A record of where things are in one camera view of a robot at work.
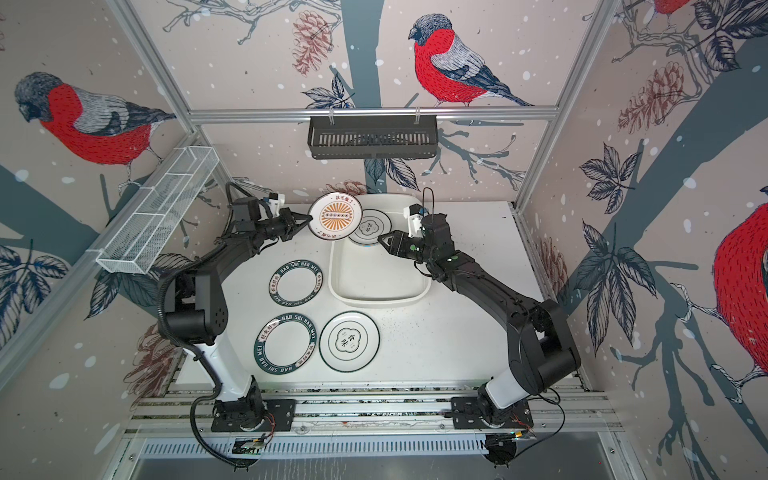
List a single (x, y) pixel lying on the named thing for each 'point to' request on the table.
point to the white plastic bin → (375, 276)
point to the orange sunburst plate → (335, 216)
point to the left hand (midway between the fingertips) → (310, 216)
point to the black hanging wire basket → (355, 137)
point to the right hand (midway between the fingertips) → (380, 242)
